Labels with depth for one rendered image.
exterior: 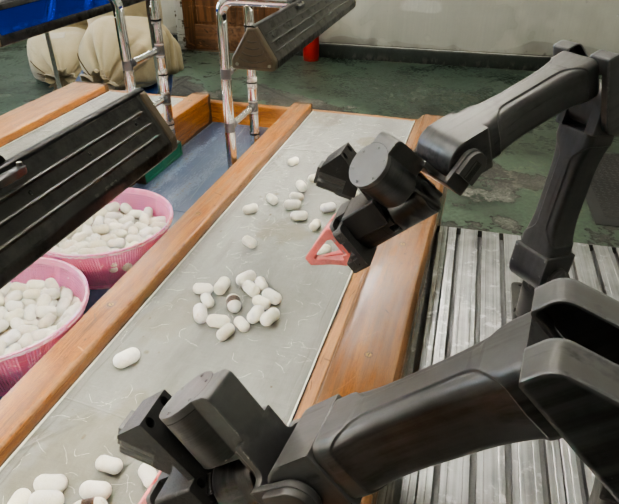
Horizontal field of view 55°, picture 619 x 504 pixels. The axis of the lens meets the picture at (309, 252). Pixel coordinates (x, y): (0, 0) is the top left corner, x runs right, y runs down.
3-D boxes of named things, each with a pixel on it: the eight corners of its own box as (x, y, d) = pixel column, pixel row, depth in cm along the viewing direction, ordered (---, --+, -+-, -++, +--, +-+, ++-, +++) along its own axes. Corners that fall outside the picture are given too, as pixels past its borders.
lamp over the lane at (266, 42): (356, 7, 149) (357, -24, 145) (275, 72, 99) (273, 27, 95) (325, 6, 151) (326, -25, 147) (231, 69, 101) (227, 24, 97)
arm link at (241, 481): (184, 479, 50) (238, 459, 47) (215, 432, 55) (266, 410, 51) (234, 534, 52) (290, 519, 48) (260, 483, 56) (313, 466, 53)
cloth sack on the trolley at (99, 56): (191, 70, 402) (185, 11, 382) (140, 104, 342) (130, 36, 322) (116, 65, 413) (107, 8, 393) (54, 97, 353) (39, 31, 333)
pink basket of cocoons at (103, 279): (200, 236, 125) (196, 196, 119) (135, 311, 103) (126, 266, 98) (91, 219, 131) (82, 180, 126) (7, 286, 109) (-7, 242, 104)
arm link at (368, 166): (375, 201, 65) (442, 110, 63) (336, 172, 71) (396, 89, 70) (431, 241, 72) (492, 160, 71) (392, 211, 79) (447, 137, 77)
